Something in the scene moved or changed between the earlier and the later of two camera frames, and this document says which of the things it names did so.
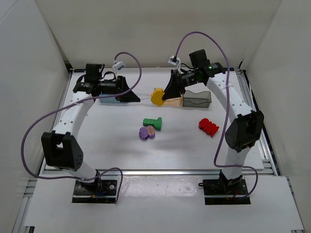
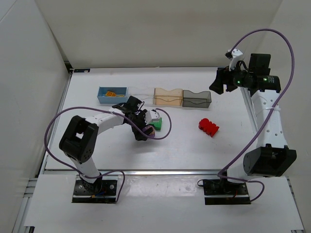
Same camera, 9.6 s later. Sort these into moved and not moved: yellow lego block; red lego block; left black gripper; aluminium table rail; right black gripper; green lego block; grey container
Moved: yellow lego block; right black gripper; left black gripper
Not moved: green lego block; red lego block; grey container; aluminium table rail
